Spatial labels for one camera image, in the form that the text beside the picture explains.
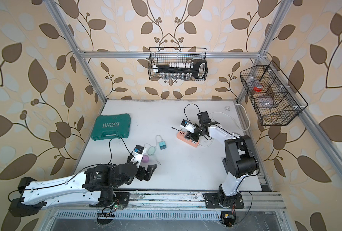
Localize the black white socket set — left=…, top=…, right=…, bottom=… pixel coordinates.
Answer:
left=148, top=60, right=208, bottom=81

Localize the aluminium frame rail front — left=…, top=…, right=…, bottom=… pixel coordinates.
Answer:
left=44, top=191, right=287, bottom=225

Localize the black usb cable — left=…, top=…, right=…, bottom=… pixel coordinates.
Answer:
left=171, top=103, right=202, bottom=131

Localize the purple earbuds case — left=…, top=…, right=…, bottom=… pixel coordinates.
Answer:
left=142, top=156, right=150, bottom=163

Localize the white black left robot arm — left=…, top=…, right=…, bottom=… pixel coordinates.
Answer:
left=8, top=162, right=157, bottom=217

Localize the red object in basket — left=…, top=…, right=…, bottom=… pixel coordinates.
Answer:
left=253, top=83, right=263, bottom=92

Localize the black wire basket right wall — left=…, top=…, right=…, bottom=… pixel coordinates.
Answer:
left=240, top=61, right=308, bottom=126

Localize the white usb cable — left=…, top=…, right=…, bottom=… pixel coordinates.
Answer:
left=143, top=134, right=164, bottom=166

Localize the pink power strip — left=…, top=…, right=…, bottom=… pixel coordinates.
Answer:
left=176, top=131, right=199, bottom=148

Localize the green plastic tool case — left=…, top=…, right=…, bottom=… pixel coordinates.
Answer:
left=91, top=114, right=131, bottom=141

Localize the teal usb charger adapter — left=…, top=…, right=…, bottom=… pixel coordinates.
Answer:
left=158, top=141, right=167, bottom=150

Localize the black wire basket back wall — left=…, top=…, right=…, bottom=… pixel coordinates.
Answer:
left=147, top=46, right=208, bottom=81

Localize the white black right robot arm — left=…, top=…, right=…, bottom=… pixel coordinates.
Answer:
left=181, top=120, right=259, bottom=208

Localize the mint green earbuds case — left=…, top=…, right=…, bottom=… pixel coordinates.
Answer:
left=147, top=146, right=156, bottom=156

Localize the white power strip cord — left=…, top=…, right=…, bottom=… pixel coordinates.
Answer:
left=209, top=103, right=251, bottom=131

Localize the black wire basket wall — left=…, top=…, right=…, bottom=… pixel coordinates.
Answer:
left=147, top=46, right=208, bottom=81
left=240, top=61, right=308, bottom=126

